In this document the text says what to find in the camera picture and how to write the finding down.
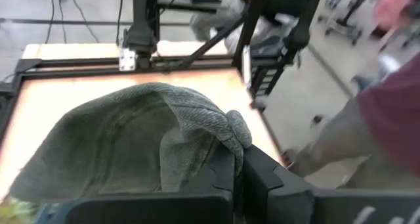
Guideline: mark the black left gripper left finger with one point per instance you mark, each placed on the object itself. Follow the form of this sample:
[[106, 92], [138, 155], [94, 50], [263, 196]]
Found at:
[[223, 171]]

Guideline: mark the black aluminium table frame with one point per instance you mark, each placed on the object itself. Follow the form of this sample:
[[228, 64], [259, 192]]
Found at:
[[65, 66]]

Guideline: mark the black utility cart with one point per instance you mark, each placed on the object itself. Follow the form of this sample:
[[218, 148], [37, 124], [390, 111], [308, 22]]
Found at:
[[302, 36]]

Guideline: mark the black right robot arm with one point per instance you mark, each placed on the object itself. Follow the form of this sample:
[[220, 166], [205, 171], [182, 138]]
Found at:
[[141, 33]]

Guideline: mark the person's hand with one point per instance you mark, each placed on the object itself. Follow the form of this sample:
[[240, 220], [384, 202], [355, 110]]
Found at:
[[392, 7]]

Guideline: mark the teal plastic bin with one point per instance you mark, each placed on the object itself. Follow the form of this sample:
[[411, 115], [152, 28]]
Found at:
[[49, 215]]

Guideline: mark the person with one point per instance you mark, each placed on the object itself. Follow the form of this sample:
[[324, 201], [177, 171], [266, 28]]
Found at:
[[393, 112]]

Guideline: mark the office chair base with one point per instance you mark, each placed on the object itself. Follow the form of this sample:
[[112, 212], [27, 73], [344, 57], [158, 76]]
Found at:
[[351, 10]]

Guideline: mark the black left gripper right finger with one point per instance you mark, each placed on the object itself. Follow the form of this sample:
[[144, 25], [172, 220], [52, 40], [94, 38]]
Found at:
[[262, 178]]

